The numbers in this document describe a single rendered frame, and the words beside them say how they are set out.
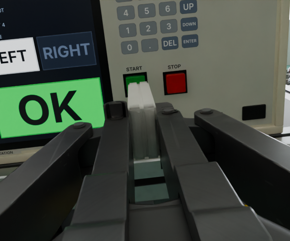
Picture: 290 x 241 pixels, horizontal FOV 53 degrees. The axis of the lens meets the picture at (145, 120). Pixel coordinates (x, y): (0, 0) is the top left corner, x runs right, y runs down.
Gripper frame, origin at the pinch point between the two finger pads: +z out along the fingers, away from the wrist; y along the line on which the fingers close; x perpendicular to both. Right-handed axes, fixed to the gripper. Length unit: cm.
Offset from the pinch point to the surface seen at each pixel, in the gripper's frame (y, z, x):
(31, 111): -10.5, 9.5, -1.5
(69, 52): -6.0, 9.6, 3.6
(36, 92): -9.7, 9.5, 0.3
